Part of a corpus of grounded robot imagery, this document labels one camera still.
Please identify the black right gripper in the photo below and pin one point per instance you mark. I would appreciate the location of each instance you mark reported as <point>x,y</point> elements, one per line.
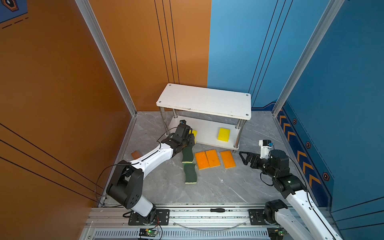
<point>250,156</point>

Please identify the brown sponge by wall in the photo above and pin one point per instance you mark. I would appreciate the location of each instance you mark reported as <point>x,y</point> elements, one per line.
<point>136,155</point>

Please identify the left aluminium corner post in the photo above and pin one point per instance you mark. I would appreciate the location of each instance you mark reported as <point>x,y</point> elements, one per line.
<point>101,42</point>

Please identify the right aluminium corner post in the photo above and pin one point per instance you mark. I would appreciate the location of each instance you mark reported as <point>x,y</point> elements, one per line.
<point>317,36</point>

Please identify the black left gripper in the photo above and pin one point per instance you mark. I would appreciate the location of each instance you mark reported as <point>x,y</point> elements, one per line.
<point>191,137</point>

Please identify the green circuit board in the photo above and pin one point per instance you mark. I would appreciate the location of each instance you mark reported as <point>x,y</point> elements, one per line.
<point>276,234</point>
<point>148,234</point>

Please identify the orange sponge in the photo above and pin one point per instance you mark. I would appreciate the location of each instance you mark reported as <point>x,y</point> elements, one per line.
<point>228,159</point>
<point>202,160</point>
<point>213,158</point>

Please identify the left green circuit board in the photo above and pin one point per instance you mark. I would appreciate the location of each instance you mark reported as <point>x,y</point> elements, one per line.
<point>148,234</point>

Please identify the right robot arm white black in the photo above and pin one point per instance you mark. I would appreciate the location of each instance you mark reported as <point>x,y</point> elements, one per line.
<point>314,227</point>

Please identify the yellow sponge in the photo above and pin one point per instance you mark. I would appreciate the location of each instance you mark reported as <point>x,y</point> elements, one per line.
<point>194,132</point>
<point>224,134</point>

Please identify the black screwdriver on rail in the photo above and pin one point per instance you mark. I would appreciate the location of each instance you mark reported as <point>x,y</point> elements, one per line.
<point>217,210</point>

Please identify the white two-tier shelf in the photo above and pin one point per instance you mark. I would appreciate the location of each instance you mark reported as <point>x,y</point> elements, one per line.
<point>206,101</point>

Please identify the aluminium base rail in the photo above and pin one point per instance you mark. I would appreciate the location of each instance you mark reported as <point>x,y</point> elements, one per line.
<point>186,222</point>

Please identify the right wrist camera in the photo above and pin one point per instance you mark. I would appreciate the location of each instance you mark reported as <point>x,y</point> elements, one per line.
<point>266,146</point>

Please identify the orange sponge left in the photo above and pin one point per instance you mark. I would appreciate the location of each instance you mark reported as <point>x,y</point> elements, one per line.
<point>202,160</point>

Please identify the green wavy sponge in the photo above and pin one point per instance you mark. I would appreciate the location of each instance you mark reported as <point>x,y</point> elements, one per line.
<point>190,173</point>
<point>188,156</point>

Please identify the orange sponge right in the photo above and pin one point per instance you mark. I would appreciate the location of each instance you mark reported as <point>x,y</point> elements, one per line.
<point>228,159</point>

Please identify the aluminium corner post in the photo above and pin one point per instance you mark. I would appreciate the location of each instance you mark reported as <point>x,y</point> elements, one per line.
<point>101,42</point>
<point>317,36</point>

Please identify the right green circuit board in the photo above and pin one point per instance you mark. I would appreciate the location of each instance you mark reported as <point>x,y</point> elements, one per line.
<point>276,234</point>

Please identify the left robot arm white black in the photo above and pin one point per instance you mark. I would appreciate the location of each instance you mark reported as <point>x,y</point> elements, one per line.
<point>126,184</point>

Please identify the orange sponge middle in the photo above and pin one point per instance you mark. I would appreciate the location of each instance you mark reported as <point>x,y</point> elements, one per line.
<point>213,158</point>

